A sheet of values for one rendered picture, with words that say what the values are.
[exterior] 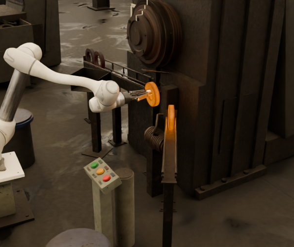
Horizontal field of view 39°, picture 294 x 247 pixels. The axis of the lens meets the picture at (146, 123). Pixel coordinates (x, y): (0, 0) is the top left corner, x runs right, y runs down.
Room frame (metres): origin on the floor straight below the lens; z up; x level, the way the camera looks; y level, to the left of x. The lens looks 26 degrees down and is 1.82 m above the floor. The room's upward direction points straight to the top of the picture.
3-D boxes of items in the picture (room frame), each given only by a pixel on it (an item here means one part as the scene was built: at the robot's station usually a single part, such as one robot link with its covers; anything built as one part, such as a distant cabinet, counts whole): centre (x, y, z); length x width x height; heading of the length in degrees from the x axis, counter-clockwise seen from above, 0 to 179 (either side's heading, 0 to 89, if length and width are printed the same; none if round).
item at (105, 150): (3.15, 0.45, 0.36); 0.26 x 0.20 x 0.72; 66
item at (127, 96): (2.37, 0.11, 0.83); 0.09 x 0.08 x 0.07; 116
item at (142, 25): (2.79, 0.06, 1.11); 0.28 x 0.06 x 0.28; 31
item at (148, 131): (2.49, -0.08, 0.27); 0.22 x 0.13 x 0.53; 31
